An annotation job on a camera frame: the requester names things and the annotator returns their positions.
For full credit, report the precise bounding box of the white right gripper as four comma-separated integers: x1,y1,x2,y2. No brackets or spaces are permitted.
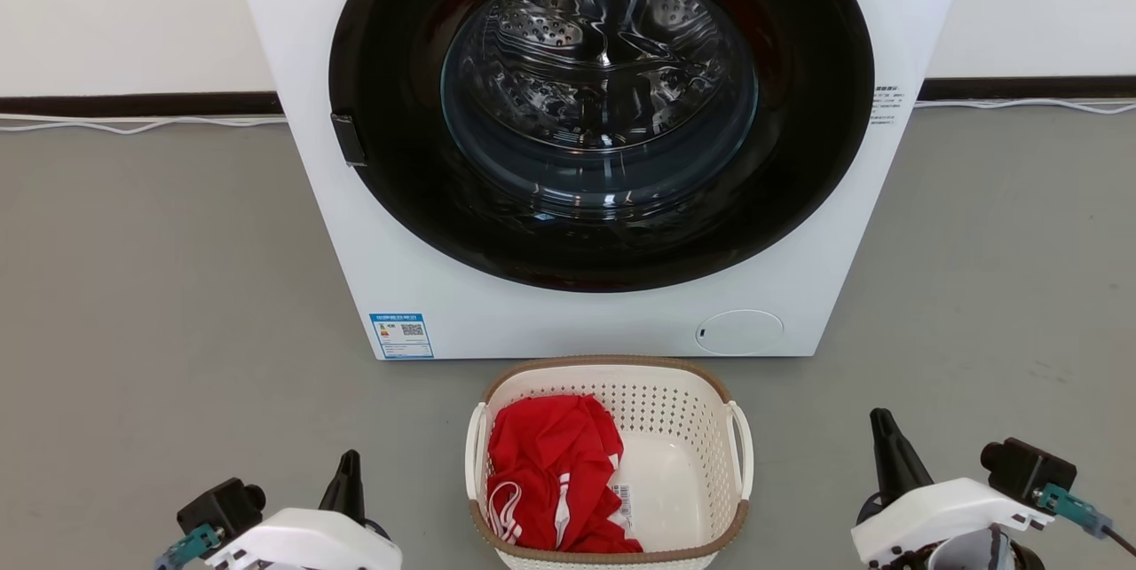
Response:
852,408,1057,567

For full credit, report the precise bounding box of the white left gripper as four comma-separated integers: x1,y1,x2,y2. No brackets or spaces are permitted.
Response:
206,450,402,570

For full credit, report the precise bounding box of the cream perforated plastic laundry basket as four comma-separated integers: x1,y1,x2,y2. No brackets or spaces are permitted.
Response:
464,355,754,570

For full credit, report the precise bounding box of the blue energy label sticker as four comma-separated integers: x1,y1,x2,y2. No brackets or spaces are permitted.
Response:
369,313,435,360

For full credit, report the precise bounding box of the red garment with white stripes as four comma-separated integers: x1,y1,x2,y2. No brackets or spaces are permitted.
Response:
485,394,643,554

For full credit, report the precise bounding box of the round white filter cover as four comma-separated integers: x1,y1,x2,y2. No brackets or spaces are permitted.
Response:
695,310,785,356

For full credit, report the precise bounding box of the white front-load washing machine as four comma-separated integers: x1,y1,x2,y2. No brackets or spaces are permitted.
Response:
222,0,977,360

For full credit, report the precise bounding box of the small printed text label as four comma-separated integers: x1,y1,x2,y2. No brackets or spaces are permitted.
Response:
872,84,908,127

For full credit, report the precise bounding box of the black round glass washer door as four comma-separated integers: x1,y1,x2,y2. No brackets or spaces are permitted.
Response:
328,0,876,293

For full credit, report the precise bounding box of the teal plug left camera cable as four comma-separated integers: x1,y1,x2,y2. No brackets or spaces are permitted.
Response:
155,524,223,569

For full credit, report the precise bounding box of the teal plug camera cable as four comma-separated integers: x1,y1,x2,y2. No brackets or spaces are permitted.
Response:
1034,483,1136,556
155,524,223,569

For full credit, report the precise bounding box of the teal plug right camera cable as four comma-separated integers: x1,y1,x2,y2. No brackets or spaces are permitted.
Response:
1034,483,1136,556

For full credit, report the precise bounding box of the white floor cable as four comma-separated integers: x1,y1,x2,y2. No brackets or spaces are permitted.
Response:
914,98,1136,115
0,113,288,135

